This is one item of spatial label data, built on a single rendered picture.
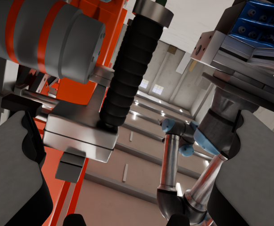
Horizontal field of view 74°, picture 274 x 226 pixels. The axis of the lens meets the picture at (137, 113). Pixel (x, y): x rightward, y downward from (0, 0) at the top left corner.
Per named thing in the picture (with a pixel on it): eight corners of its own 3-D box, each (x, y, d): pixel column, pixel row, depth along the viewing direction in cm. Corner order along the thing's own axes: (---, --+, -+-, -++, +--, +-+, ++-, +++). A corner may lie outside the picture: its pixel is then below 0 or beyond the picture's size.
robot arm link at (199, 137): (219, 122, 59) (198, 154, 64) (248, 132, 63) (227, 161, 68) (201, 106, 70) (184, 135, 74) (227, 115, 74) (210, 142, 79)
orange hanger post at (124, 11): (116, 4, 238) (69, 150, 325) (130, 11, 242) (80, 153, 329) (116, 6, 255) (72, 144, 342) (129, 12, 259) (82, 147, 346)
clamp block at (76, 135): (47, 112, 21) (38, 148, 23) (120, 135, 23) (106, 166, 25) (60, 97, 26) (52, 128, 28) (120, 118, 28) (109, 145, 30)
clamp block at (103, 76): (92, 64, 52) (87, 81, 54) (122, 76, 54) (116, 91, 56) (95, 61, 57) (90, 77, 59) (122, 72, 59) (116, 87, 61)
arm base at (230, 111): (270, 110, 56) (251, 135, 60) (246, 96, 70) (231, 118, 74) (228, 91, 55) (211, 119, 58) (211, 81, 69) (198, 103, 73)
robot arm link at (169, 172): (147, 217, 85) (159, 119, 101) (167, 219, 89) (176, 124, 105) (160, 224, 75) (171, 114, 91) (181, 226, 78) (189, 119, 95)
